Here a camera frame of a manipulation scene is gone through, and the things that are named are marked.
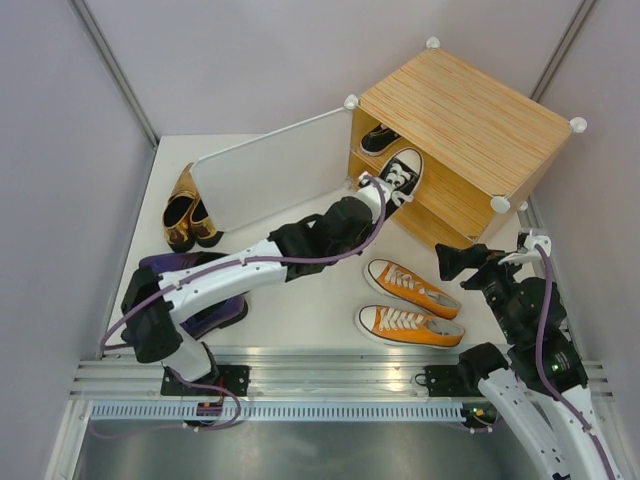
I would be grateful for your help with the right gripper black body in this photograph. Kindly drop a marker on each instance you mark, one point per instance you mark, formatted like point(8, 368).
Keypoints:
point(496, 282)

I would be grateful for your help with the gold heeled shoe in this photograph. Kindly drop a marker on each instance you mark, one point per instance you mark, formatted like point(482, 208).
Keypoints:
point(204, 232)
point(177, 213)

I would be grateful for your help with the gold heeled shoe left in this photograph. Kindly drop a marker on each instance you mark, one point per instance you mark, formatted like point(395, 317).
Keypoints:
point(177, 213)

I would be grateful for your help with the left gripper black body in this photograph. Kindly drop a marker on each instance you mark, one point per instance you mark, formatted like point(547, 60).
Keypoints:
point(347, 246)

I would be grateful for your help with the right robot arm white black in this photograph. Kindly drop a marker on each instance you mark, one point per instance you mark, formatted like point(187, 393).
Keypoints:
point(540, 387)

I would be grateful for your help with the orange canvas sneaker lower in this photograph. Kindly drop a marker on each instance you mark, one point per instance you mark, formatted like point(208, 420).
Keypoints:
point(396, 327)

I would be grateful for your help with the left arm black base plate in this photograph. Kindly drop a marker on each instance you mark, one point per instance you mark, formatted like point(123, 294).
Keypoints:
point(234, 378)

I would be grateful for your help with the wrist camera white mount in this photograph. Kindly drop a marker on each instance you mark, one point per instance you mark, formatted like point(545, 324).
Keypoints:
point(371, 194)
point(528, 246)

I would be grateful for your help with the wooden two-shelf shoe cabinet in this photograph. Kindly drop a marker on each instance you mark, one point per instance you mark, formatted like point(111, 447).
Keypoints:
point(485, 145)

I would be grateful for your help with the aluminium rail frame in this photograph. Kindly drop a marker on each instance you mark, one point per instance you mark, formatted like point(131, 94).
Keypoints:
point(272, 377)

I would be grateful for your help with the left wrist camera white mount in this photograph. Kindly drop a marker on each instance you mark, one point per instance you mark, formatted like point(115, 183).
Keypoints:
point(371, 194)

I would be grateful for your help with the white translucent cabinet door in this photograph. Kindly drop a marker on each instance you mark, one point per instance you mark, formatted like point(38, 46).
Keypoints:
point(274, 172)

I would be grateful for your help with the orange canvas sneaker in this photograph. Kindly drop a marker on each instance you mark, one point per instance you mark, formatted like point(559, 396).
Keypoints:
point(396, 281)
point(396, 327)

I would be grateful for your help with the black canvas sneaker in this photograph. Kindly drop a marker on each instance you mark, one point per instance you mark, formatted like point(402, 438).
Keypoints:
point(401, 176)
point(378, 140)

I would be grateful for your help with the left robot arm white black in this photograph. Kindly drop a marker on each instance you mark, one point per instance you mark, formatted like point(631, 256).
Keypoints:
point(156, 304)

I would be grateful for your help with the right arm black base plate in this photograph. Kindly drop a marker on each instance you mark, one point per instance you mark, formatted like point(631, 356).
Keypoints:
point(441, 381)

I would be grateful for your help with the white slotted cable duct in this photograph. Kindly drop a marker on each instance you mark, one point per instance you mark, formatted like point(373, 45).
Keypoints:
point(421, 411)

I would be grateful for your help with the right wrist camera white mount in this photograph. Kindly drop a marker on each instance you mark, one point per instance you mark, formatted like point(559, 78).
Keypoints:
point(528, 246)

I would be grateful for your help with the orange canvas sneaker upper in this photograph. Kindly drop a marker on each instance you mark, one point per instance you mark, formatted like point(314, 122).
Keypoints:
point(396, 281)

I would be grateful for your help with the purple loafer shoe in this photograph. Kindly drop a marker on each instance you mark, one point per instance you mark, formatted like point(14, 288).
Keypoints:
point(218, 316)
point(171, 262)

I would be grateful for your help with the gold heeled shoe right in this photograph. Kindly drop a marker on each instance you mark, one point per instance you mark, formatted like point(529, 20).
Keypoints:
point(204, 232)

